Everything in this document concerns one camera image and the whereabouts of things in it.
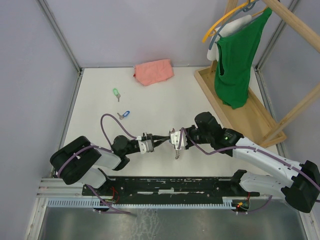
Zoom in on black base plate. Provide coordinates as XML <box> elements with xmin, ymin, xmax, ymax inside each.
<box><xmin>94</xmin><ymin>176</ymin><xmax>260</xmax><ymax>204</ymax></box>

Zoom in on purple cable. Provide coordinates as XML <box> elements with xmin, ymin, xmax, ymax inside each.
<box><xmin>56</xmin><ymin>113</ymin><xmax>145</xmax><ymax>215</ymax></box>
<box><xmin>178</xmin><ymin>127</ymin><xmax>320</xmax><ymax>215</ymax></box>

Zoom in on key with blue tag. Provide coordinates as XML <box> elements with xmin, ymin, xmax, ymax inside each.
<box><xmin>117</xmin><ymin>110</ymin><xmax>130</xmax><ymax>120</ymax></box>

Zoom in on aluminium corner frame post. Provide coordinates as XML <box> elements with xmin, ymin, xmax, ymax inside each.
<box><xmin>36</xmin><ymin>0</ymin><xmax>85</xmax><ymax>73</ymax></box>

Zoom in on right aluminium frame post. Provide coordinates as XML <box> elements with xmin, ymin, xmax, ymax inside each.
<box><xmin>254</xmin><ymin>0</ymin><xmax>301</xmax><ymax>73</ymax></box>

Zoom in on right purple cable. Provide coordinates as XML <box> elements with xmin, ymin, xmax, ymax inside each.
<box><xmin>178</xmin><ymin>127</ymin><xmax>320</xmax><ymax>215</ymax></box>

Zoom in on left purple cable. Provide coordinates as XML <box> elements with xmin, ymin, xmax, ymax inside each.
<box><xmin>56</xmin><ymin>113</ymin><xmax>145</xmax><ymax>215</ymax></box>

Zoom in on wooden clothes rack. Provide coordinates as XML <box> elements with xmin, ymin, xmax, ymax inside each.
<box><xmin>194</xmin><ymin>0</ymin><xmax>320</xmax><ymax>148</ymax></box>

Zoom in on white garment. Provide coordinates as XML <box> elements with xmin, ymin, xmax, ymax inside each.
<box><xmin>207</xmin><ymin>14</ymin><xmax>252</xmax><ymax>61</ymax></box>

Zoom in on blue grey hanger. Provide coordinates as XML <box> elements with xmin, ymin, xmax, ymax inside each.
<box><xmin>209</xmin><ymin>0</ymin><xmax>272</xmax><ymax>45</ymax></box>

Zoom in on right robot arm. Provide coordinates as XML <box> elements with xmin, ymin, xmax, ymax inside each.
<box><xmin>180</xmin><ymin>112</ymin><xmax>320</xmax><ymax>213</ymax></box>

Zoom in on folded pink cloth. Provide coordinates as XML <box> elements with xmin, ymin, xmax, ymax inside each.
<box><xmin>133</xmin><ymin>58</ymin><xmax>174</xmax><ymax>87</ymax></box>

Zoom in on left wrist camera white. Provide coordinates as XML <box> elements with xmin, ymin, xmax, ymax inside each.
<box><xmin>138</xmin><ymin>139</ymin><xmax>154</xmax><ymax>154</ymax></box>

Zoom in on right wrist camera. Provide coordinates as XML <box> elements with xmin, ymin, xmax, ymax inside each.
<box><xmin>169</xmin><ymin>130</ymin><xmax>188</xmax><ymax>151</ymax></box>

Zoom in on white cable duct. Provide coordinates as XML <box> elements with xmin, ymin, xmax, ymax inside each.
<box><xmin>47</xmin><ymin>197</ymin><xmax>236</xmax><ymax>210</ymax></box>

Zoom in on yellow hanger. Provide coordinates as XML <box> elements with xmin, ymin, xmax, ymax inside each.
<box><xmin>202</xmin><ymin>0</ymin><xmax>255</xmax><ymax>43</ymax></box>

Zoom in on key with green tag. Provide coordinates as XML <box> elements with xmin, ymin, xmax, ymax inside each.
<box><xmin>112</xmin><ymin>88</ymin><xmax>121</xmax><ymax>102</ymax></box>

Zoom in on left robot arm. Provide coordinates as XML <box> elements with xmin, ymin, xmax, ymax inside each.
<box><xmin>49</xmin><ymin>133</ymin><xmax>170</xmax><ymax>195</ymax></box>

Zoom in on green shirt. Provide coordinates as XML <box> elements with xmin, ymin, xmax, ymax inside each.
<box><xmin>214</xmin><ymin>7</ymin><xmax>273</xmax><ymax>109</ymax></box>

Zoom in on metal key organizer red handle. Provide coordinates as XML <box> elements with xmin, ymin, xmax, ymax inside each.
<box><xmin>168</xmin><ymin>128</ymin><xmax>183</xmax><ymax>160</ymax></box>

